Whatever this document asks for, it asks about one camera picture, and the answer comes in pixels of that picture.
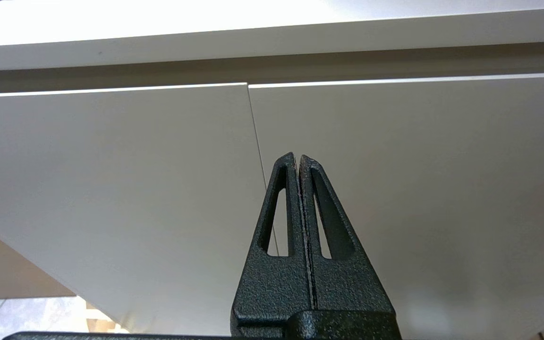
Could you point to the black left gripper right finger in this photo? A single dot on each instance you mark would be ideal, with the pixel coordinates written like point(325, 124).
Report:
point(343, 283)

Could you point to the white cabinet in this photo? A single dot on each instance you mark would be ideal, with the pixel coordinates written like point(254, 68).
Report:
point(253, 42)

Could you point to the white cabinet door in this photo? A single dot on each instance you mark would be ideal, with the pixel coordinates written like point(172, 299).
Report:
point(442, 189)
point(111, 189)

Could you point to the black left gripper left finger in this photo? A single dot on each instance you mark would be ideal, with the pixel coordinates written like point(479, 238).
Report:
point(276, 283)

